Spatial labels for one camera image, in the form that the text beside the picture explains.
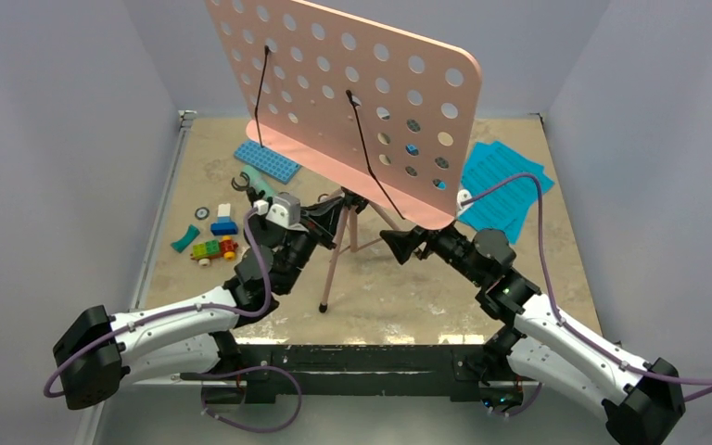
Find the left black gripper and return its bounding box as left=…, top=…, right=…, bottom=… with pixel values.
left=277, top=201, right=346, bottom=296

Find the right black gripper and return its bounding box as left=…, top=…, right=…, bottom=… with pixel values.
left=379, top=204, right=485, bottom=286

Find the mint green toy microphone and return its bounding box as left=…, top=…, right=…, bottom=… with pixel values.
left=240, top=165, right=276, bottom=197

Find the pink music stand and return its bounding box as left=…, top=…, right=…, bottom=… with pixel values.
left=203, top=0, right=484, bottom=314

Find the blue sheet music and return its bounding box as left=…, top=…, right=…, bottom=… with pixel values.
left=459, top=141, right=554, bottom=244

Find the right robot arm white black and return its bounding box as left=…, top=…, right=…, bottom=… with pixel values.
left=380, top=225, right=685, bottom=444

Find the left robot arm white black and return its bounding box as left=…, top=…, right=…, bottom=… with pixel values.
left=44, top=194, right=344, bottom=411

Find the blue brick baseplate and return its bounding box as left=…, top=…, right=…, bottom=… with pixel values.
left=234, top=140, right=301, bottom=184

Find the blue white brick stack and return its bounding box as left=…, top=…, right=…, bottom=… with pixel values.
left=210, top=203, right=239, bottom=236

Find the teal curved brick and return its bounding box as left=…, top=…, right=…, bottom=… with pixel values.
left=171, top=224, right=200, bottom=253

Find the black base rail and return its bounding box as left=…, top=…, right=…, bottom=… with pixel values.
left=181, top=344, right=528, bottom=409

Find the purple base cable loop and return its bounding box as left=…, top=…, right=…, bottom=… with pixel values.
left=200, top=366, right=304, bottom=434

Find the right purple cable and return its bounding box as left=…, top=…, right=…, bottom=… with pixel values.
left=463, top=172, right=712, bottom=403

